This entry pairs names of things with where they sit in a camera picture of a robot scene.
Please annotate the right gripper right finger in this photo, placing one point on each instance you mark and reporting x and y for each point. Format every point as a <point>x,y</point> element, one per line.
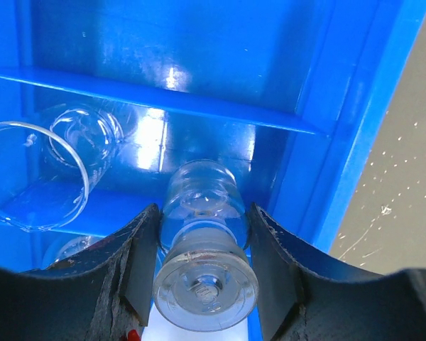
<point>305,294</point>

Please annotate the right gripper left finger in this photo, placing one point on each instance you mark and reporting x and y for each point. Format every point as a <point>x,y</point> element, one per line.
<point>100,293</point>

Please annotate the wash bottle red nozzle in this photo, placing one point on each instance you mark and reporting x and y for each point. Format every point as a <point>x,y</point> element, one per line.
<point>161,329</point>

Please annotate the small clear glass dish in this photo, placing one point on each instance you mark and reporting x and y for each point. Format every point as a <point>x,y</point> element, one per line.
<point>66,246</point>

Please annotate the small stoppered glass bottle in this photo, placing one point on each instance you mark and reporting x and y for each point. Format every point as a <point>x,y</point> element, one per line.
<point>205,283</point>

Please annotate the clear glass beaker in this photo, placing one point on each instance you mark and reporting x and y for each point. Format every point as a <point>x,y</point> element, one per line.
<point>50,164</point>

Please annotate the blue compartment plastic bin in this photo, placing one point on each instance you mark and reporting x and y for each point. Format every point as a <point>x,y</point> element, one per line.
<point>287,95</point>

